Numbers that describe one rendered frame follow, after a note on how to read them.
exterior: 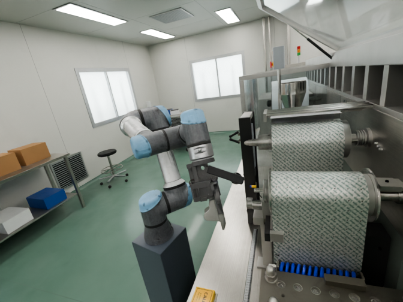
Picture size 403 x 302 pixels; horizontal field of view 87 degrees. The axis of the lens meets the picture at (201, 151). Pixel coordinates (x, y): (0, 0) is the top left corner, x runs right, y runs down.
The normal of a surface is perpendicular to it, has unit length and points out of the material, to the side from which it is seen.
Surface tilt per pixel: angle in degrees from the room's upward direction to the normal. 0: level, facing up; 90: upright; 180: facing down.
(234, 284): 0
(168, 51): 90
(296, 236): 90
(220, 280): 0
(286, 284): 0
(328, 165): 92
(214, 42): 90
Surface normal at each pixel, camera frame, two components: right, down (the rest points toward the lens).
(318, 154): -0.31, 0.37
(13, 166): 0.92, -0.01
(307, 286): -0.15, -0.94
